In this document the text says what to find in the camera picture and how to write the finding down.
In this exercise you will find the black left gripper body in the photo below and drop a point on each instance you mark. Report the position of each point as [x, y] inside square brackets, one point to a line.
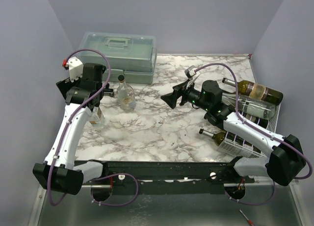
[79, 84]

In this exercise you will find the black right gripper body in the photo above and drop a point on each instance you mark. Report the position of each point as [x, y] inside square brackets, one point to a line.
[183, 94]

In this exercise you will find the small clear black-capped bottle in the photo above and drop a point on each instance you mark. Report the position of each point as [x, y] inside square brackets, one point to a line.
[125, 95]

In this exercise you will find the clear liquor bottle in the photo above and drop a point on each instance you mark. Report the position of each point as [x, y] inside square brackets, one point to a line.
[97, 119]

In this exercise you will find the green wine bottle silver neck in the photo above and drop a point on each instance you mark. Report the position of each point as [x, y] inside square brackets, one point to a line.
[218, 138]

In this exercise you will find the tall clear glass bottle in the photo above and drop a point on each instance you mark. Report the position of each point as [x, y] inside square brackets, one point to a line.
[250, 106]

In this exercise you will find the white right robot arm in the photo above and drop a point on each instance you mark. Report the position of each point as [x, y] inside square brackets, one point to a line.
[283, 156]

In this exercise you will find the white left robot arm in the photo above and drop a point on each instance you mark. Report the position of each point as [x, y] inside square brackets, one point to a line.
[57, 172]

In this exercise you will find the top wine bottle on rack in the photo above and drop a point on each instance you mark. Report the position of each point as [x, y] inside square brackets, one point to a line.
[256, 91]

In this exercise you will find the black metal pipe fitting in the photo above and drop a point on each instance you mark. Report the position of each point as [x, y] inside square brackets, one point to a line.
[107, 91]

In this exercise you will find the translucent green storage box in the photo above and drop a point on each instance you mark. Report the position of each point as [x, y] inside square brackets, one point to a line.
[133, 56]

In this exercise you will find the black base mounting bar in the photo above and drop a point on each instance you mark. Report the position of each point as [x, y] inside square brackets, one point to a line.
[167, 178]

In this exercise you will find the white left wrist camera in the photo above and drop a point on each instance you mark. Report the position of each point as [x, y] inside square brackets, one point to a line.
[75, 67]

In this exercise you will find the white wire wine rack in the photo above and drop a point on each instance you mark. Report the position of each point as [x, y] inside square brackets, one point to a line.
[252, 133]

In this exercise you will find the red handled screwdriver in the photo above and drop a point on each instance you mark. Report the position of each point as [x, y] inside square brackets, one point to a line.
[250, 223]

